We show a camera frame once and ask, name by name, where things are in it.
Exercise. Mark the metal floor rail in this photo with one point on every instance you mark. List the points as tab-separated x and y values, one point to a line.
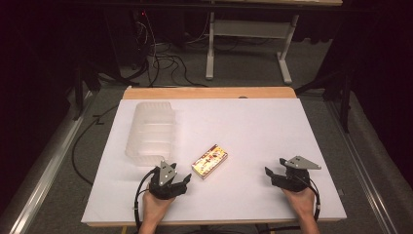
363	169
48	165

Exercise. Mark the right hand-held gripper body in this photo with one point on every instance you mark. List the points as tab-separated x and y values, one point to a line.
297	180

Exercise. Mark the white metal desk frame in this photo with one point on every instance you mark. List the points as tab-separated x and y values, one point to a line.
250	28

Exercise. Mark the yellow red printed box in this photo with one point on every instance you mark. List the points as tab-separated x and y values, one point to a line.
209	161

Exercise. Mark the person's left hand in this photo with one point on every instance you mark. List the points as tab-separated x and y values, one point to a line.
155	208

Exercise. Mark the translucent plastic storage bin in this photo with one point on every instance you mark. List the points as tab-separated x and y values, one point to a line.
151	133

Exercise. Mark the black metal stand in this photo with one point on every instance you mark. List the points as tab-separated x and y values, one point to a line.
344	97
79	87

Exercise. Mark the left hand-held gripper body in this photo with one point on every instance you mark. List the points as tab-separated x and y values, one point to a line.
166	175

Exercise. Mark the person's right hand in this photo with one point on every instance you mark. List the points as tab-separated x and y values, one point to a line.
303	203

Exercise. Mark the white table board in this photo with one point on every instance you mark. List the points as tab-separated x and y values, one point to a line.
246	136

